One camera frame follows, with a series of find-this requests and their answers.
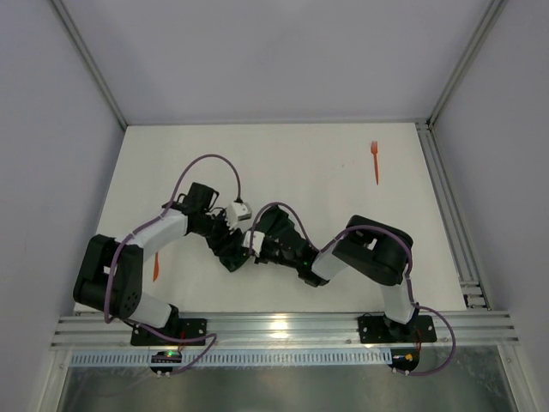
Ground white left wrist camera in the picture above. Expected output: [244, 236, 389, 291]
[226, 201, 252, 230]

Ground green cloth napkin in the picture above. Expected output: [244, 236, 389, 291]
[221, 206, 300, 272]

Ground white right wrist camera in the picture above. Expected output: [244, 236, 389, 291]
[242, 230, 265, 258]

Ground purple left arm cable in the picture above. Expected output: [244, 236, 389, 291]
[102, 154, 244, 381]

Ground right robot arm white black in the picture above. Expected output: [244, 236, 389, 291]
[242, 215, 419, 342]

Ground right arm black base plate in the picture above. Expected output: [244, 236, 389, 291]
[357, 314, 437, 344]

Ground black controller board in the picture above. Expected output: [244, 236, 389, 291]
[389, 350, 420, 373]
[149, 349, 182, 376]

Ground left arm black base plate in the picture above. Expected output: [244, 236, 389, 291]
[130, 318, 207, 347]

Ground orange plastic fork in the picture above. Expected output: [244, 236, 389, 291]
[371, 141, 379, 185]

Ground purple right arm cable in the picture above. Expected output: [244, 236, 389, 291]
[249, 201, 458, 378]

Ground right black controller board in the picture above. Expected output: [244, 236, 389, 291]
[389, 350, 420, 373]

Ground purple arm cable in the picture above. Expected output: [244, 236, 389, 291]
[102, 154, 244, 381]
[249, 201, 458, 378]

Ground aluminium frame post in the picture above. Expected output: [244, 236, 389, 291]
[48, 0, 129, 131]
[426, 0, 508, 128]

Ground left black controller board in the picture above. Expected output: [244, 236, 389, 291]
[149, 349, 182, 376]

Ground slotted grey cable duct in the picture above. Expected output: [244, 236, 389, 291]
[70, 347, 391, 367]

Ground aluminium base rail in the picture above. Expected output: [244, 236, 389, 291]
[51, 311, 519, 349]

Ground aluminium frame rail right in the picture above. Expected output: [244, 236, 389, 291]
[416, 121, 492, 311]

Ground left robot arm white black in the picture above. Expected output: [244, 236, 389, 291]
[73, 183, 251, 338]

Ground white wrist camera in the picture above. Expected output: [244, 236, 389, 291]
[226, 201, 252, 230]
[242, 230, 265, 258]

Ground aluminium frame post right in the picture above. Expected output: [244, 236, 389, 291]
[426, 0, 508, 128]

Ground aluminium frame post left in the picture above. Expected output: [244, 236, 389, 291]
[48, 0, 129, 131]

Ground orange plastic knife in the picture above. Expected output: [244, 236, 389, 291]
[153, 252, 160, 282]

